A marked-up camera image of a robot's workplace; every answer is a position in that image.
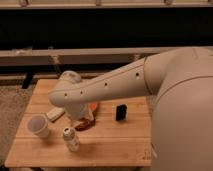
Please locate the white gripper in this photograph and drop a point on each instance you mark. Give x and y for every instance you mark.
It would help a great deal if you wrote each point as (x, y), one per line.
(77, 112)

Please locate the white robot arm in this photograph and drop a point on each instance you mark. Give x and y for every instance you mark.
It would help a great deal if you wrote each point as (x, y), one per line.
(182, 119)

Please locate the white plastic bottle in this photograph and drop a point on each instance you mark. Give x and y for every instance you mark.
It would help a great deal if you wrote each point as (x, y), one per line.
(71, 139)

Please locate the brown snack wrapper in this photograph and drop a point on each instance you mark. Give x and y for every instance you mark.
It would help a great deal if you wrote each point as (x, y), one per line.
(84, 124)

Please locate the white rectangular box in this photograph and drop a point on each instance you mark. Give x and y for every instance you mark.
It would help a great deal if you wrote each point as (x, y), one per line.
(54, 114)

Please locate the small black box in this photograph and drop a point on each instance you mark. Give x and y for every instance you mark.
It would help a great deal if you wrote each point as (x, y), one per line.
(121, 111)

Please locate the white paper cup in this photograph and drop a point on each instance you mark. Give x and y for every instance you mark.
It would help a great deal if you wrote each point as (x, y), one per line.
(38, 126)

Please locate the wooden table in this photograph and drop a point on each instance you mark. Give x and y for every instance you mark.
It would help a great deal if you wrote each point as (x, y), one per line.
(109, 143)

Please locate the long grey bench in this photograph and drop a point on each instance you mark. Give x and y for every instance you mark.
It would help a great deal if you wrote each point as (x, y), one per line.
(36, 56)

